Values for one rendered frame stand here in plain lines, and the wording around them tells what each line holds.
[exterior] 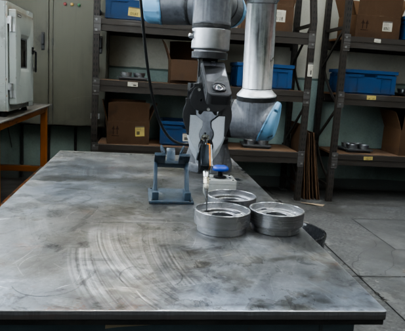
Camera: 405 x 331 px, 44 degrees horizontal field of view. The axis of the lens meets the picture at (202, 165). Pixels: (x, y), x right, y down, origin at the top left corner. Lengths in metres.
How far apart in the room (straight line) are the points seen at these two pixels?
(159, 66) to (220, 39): 4.00
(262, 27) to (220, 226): 0.70
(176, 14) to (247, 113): 0.45
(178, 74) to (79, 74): 0.92
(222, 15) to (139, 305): 0.57
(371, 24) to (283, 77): 0.91
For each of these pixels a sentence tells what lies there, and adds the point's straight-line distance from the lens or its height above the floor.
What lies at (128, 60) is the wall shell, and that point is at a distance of 4.97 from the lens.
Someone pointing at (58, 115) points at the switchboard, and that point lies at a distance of 4.80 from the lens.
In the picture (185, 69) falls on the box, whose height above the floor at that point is 1.12.
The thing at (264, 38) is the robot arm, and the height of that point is 1.19.
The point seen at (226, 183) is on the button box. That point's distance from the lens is 1.18.
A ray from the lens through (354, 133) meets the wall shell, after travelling 5.44.
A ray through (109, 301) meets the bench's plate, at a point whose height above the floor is 0.80.
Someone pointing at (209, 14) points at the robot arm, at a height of 1.20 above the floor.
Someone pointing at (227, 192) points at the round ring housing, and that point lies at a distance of 1.11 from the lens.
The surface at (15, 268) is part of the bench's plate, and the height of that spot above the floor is 0.80.
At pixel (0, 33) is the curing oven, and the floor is 1.25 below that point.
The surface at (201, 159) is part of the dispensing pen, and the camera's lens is 0.98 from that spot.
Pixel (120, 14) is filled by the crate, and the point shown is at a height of 1.55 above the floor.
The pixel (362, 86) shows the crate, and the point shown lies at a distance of 4.89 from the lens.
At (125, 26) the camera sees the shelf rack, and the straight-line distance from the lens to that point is 4.39.
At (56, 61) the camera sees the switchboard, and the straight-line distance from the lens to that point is 4.79.
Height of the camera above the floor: 1.08
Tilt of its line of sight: 10 degrees down
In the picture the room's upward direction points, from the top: 3 degrees clockwise
